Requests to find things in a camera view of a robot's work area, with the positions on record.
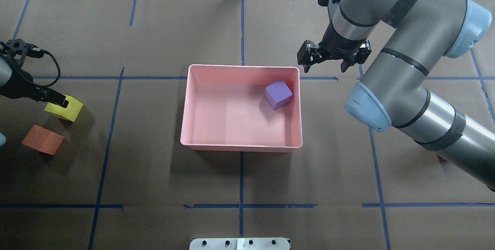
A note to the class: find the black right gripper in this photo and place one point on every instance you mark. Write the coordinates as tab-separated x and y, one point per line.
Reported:
340	43

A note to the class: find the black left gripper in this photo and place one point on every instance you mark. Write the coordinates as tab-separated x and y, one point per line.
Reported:
16	83

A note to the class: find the yellow foam block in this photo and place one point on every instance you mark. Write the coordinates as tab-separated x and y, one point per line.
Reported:
69	113

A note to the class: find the purple foam block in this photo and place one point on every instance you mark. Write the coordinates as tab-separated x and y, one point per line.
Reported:
278	94

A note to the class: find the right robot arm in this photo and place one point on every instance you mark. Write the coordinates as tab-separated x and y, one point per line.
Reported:
390	93

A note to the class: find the pink plastic bin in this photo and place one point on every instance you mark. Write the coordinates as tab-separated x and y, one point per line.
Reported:
225	109

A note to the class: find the orange foam block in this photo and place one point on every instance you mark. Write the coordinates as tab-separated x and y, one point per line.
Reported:
43	140

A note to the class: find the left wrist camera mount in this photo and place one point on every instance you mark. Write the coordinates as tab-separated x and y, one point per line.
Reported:
19	47

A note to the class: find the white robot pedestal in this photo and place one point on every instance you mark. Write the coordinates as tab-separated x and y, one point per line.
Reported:
263	243

